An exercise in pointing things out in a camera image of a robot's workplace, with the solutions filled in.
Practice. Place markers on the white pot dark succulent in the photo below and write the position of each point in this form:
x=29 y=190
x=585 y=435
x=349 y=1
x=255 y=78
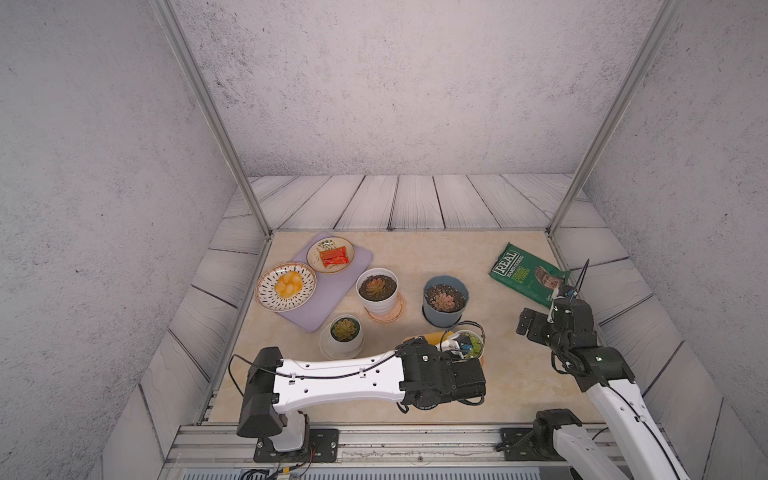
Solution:
x=377 y=289

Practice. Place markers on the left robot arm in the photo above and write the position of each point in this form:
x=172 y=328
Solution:
x=278 y=390

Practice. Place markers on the cork coaster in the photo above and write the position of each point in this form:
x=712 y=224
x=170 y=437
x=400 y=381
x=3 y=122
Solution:
x=392 y=315

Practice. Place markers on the beige plate with leaf pattern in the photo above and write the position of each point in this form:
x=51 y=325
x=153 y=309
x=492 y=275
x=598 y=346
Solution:
x=313 y=258

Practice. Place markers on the yellow dumplings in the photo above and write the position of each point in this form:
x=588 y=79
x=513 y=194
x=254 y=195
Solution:
x=289 y=284

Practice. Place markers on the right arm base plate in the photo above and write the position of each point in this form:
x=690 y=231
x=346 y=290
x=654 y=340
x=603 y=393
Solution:
x=528 y=445

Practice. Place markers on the white saucer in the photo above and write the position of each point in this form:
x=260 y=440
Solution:
x=333 y=349

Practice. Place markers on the green chips bag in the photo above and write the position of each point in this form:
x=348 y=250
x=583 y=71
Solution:
x=527 y=274

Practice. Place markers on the aluminium rail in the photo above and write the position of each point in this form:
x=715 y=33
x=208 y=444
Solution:
x=397 y=451

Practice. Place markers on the blue-grey pot pink succulent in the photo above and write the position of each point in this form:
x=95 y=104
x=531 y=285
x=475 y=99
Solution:
x=444 y=301

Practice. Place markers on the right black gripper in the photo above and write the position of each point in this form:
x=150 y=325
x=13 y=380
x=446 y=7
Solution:
x=540 y=320

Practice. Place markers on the small white pot yellow-green succulent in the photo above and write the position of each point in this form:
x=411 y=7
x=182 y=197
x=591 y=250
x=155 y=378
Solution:
x=345 y=328

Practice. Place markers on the yellow watering can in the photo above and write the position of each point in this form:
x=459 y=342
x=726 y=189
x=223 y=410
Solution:
x=436 y=338

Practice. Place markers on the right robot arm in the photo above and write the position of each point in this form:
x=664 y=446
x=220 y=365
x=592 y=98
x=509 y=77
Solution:
x=621 y=405

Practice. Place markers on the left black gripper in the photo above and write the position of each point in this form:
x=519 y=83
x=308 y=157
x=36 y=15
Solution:
x=425 y=345

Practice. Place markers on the lavender placemat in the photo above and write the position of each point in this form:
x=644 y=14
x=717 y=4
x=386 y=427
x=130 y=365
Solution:
x=330 y=290

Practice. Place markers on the left frame post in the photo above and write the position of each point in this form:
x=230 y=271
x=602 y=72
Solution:
x=185 y=57

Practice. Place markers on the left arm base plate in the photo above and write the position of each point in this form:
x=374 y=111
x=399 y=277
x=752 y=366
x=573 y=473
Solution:
x=319 y=445

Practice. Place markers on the white black striped plate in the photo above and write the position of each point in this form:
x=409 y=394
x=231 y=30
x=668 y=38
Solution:
x=267 y=297

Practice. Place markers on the small white pot green succulent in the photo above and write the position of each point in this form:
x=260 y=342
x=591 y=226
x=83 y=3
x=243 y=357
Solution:
x=476 y=339

